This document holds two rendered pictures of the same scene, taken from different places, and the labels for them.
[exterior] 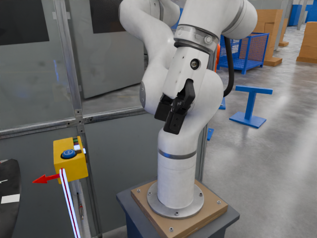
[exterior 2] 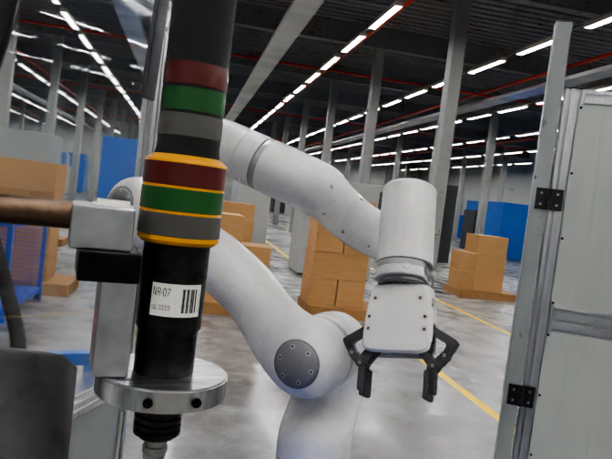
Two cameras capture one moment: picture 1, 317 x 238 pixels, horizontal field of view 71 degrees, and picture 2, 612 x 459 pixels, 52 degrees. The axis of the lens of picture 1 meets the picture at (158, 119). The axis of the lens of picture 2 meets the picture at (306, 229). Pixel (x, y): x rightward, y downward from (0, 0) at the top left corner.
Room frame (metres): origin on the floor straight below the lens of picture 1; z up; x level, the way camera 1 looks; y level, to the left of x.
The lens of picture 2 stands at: (0.00, 0.77, 1.57)
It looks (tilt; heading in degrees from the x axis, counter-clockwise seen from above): 3 degrees down; 308
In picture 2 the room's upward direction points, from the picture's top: 7 degrees clockwise
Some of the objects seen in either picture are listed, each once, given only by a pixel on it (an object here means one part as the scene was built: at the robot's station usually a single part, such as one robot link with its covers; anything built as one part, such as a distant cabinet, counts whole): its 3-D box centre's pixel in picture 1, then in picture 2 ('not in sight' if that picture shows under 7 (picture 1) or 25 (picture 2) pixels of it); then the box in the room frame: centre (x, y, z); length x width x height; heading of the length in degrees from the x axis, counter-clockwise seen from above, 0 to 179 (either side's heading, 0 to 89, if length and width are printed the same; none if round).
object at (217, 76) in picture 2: not in sight; (196, 78); (0.26, 0.54, 1.62); 0.03 x 0.03 x 0.01
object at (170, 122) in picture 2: not in sight; (190, 127); (0.26, 0.54, 1.60); 0.03 x 0.03 x 0.01
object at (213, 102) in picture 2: not in sight; (193, 103); (0.26, 0.54, 1.61); 0.03 x 0.03 x 0.01
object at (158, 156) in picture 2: not in sight; (182, 199); (0.26, 0.54, 1.56); 0.04 x 0.04 x 0.05
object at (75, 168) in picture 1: (70, 159); not in sight; (0.68, 0.33, 1.02); 0.16 x 0.10 x 0.11; 24
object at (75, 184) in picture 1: (74, 180); not in sight; (0.68, 0.33, 0.92); 0.03 x 0.03 x 0.12; 24
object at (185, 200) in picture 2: not in sight; (182, 199); (0.26, 0.54, 1.56); 0.04 x 0.04 x 0.01
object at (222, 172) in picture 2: not in sight; (185, 175); (0.26, 0.54, 1.57); 0.04 x 0.04 x 0.01
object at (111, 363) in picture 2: not in sight; (152, 301); (0.27, 0.55, 1.50); 0.09 x 0.07 x 0.10; 59
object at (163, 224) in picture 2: not in sight; (179, 223); (0.26, 0.54, 1.54); 0.04 x 0.04 x 0.01
